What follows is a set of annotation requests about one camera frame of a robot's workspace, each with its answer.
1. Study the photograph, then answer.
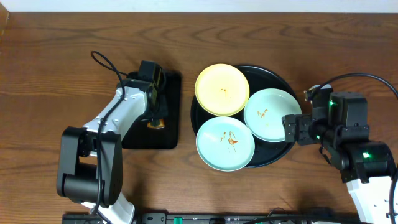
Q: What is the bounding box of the orange green sponge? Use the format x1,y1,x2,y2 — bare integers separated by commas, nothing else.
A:
147,119,165,129

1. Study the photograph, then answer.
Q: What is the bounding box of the rectangular black tray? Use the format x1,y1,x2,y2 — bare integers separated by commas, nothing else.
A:
122,70,182,149

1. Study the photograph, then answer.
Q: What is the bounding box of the pale green plate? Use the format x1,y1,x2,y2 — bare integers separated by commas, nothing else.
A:
244,88,302,142

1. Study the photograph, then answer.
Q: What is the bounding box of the yellow plate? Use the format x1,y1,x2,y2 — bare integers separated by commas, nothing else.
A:
195,63,250,116

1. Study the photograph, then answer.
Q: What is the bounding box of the black equipment bar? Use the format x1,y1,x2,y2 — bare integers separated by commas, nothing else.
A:
62,213,360,224

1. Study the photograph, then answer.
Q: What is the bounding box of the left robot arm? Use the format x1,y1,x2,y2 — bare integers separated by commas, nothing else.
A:
57,77,182,223

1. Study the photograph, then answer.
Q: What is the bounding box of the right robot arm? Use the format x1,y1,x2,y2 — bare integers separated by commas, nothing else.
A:
282,89,397,223

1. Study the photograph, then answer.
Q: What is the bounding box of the pale blue plate front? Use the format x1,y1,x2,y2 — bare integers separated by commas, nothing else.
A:
196,117,255,172

